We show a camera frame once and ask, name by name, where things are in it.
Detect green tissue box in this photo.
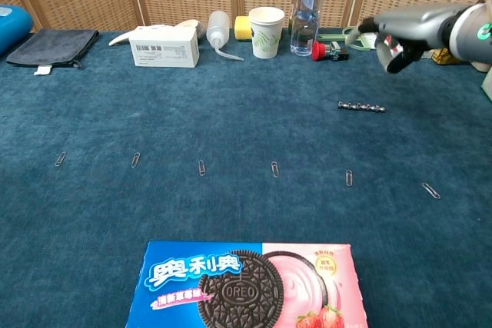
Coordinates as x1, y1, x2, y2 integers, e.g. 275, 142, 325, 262
480, 70, 492, 104

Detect blue detergent bottle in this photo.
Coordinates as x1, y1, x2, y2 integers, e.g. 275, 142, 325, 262
0, 5, 35, 56

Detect blue pink Oreo box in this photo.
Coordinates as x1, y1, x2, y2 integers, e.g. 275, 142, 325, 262
125, 241, 369, 328

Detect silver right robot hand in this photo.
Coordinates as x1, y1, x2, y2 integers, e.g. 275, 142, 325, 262
357, 2, 468, 75

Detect dark grey zip pouch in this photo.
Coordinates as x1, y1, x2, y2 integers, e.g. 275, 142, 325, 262
5, 28, 100, 76

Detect silver metal rod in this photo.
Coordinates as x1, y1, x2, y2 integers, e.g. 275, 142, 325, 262
337, 101, 387, 113

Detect clear water bottle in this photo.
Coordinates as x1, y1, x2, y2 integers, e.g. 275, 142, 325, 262
290, 0, 327, 57

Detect leaf print paper cup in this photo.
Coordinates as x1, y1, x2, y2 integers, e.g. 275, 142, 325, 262
248, 6, 286, 60

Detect teal carpet table cover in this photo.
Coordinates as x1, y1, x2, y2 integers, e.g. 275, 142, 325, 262
0, 28, 492, 328

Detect green hand brush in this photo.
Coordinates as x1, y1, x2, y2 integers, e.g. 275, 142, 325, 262
317, 26, 380, 51

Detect yellow snack package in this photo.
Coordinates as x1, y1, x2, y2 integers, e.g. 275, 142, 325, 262
432, 48, 462, 65

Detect yellow sponge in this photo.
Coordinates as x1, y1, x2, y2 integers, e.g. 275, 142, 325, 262
234, 15, 254, 41

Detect red emergency stop button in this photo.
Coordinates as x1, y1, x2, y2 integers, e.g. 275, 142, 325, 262
311, 41, 350, 62

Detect translucent squeeze wash bottle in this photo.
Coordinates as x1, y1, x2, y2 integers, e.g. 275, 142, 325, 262
206, 10, 244, 61

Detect white barcode carton box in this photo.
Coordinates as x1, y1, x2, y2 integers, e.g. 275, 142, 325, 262
128, 26, 201, 68

